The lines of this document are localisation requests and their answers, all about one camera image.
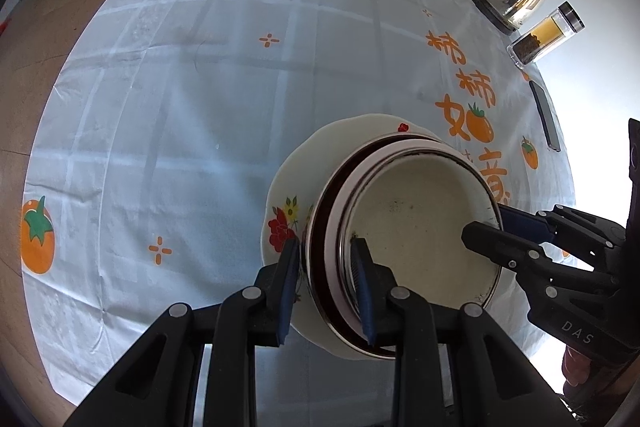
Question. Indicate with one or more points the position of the black smartphone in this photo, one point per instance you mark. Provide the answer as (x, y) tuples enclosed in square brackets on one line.
[(545, 117)]

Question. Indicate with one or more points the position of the glass tea bottle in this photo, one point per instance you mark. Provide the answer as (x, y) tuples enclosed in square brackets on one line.
[(545, 34)]

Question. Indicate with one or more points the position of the white plate with red flowers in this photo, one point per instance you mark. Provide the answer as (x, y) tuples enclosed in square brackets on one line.
[(295, 177)]

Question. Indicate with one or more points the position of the white enamel bowl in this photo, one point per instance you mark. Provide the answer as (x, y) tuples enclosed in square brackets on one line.
[(420, 227)]

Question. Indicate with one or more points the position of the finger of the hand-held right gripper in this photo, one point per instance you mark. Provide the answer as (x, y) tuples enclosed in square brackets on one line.
[(500, 247), (522, 223)]

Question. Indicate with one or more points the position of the stainless steel bowl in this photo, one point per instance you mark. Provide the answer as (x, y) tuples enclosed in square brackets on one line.
[(317, 232)]

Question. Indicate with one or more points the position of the person's right hand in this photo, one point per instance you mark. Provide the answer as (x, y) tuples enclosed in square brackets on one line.
[(577, 369)]

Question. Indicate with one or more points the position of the light blue printed tablecloth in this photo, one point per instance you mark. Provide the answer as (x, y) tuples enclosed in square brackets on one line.
[(200, 107)]

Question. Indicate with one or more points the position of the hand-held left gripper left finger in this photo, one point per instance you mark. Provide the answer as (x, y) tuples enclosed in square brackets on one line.
[(289, 287)]

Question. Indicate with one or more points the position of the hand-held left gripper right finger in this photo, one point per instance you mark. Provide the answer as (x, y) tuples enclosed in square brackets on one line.
[(361, 292)]

